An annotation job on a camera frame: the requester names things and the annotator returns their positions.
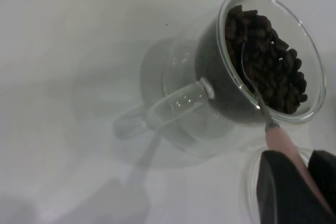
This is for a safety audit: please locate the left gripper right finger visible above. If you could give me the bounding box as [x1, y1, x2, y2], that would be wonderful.
[308, 150, 336, 209]

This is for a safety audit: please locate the metal spoon with pink handle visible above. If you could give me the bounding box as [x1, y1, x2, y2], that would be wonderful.
[240, 39, 334, 210]

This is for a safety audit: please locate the pile of coffee beans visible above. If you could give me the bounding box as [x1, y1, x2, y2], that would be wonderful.
[224, 5, 309, 115]

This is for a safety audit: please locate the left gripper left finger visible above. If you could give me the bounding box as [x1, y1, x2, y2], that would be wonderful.
[256, 150, 336, 224]

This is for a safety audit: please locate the clear double-wall glass cup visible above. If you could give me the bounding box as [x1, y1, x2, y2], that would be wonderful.
[112, 0, 328, 169]

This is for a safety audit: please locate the clear round glass lid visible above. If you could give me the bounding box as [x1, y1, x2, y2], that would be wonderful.
[238, 146, 317, 224]

